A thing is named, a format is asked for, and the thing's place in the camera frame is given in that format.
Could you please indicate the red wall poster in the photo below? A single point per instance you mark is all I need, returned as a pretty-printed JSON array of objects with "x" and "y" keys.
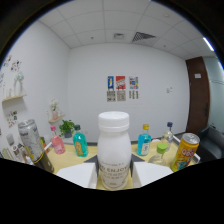
[{"x": 120, "y": 82}]

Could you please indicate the brown door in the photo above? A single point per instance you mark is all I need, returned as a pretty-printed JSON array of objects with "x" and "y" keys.
[{"x": 198, "y": 96}]

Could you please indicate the white wall switch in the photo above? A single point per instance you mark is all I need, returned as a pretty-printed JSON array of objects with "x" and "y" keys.
[{"x": 169, "y": 90}]

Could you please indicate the louvred air vent grille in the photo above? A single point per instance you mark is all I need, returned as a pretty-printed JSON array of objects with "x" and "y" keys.
[{"x": 143, "y": 36}]

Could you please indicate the clear bottle green cap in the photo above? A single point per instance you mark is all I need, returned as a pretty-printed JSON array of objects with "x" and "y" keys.
[{"x": 158, "y": 156}]

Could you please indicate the clear bottle blue cap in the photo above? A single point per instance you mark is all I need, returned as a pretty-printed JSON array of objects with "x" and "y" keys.
[{"x": 167, "y": 138}]

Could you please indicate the white milk bottle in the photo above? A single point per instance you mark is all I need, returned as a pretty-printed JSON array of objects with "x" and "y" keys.
[{"x": 114, "y": 150}]

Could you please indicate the pale vase with twigs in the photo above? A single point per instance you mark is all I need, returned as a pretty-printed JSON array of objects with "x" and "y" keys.
[{"x": 19, "y": 83}]

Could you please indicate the white vase with flowers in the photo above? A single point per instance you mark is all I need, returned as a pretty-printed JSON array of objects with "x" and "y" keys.
[{"x": 54, "y": 111}]

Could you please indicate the green potted plant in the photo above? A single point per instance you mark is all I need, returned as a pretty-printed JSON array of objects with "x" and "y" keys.
[{"x": 66, "y": 127}]

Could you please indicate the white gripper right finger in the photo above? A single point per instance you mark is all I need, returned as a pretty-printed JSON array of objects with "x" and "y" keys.
[{"x": 151, "y": 171}]

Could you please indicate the square air diffuser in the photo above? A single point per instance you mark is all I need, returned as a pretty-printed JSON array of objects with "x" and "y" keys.
[{"x": 118, "y": 36}]

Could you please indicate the small wooden wall shelf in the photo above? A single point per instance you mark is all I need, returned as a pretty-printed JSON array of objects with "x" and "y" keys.
[{"x": 57, "y": 119}]

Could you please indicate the tall black silver can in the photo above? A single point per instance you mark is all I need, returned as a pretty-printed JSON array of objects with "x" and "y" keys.
[{"x": 33, "y": 143}]

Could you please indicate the yellow drink can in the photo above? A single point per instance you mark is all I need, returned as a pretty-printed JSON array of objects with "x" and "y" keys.
[{"x": 185, "y": 153}]

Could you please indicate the teal liquid bottle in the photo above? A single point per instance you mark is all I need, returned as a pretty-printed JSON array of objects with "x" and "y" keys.
[{"x": 80, "y": 144}]

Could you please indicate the long ceiling light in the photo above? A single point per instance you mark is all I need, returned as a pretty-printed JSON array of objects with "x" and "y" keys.
[{"x": 208, "y": 44}]

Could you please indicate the two-tier wood shelf rack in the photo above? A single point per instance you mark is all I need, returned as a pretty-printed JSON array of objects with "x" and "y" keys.
[{"x": 66, "y": 160}]

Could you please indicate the blue bottle yellow cap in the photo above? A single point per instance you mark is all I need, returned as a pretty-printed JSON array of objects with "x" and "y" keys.
[{"x": 144, "y": 144}]

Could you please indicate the multicolour wall poster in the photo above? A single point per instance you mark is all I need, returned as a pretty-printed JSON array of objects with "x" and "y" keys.
[{"x": 133, "y": 82}]

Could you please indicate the blue wall poster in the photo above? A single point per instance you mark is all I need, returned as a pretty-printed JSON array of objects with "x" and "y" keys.
[{"x": 110, "y": 83}]

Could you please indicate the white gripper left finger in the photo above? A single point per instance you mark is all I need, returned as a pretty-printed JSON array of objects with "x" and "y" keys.
[{"x": 76, "y": 173}]

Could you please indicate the grey printed wall poster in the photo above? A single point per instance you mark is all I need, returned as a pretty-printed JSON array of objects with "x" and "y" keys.
[
  {"x": 121, "y": 95},
  {"x": 111, "y": 96},
  {"x": 133, "y": 94}
]

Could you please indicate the small pink bottle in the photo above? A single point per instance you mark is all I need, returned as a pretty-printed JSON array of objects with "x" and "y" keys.
[{"x": 58, "y": 144}]

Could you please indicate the black chair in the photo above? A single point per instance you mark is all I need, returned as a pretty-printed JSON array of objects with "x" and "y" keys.
[{"x": 211, "y": 145}]

